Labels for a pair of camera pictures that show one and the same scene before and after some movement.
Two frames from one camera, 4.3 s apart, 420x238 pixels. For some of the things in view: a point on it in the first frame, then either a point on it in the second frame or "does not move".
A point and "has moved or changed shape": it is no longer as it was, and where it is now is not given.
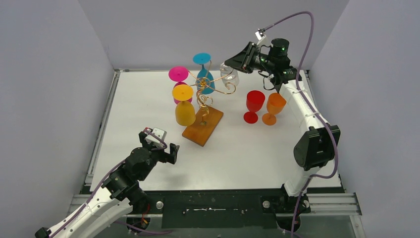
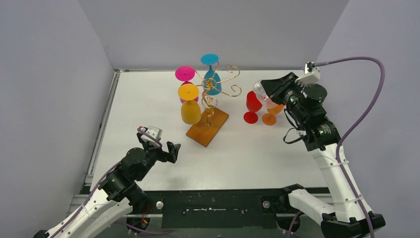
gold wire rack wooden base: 207,119 has moved or changed shape
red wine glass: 255,100 does not move
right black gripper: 240,62 → 276,88
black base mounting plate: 218,208 does not move
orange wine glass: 275,103 does not move
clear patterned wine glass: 229,75 → 259,89
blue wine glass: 205,84 → 212,81
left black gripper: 159,152 does not move
